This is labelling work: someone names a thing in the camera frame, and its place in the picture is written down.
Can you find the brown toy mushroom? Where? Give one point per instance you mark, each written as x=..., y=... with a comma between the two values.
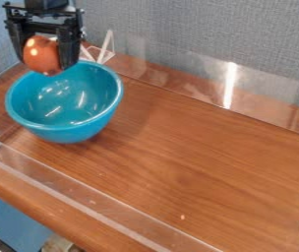
x=41, y=55

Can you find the blue bowl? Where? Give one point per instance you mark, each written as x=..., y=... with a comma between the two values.
x=66, y=108

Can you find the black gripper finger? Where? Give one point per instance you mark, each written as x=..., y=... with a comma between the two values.
x=17, y=37
x=68, y=41

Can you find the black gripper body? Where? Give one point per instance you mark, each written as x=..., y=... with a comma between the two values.
x=42, y=16

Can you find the clear acrylic front barrier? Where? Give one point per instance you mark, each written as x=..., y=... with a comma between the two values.
x=128, y=221

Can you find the clear acrylic back barrier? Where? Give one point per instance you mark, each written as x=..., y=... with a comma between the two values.
x=247, y=91

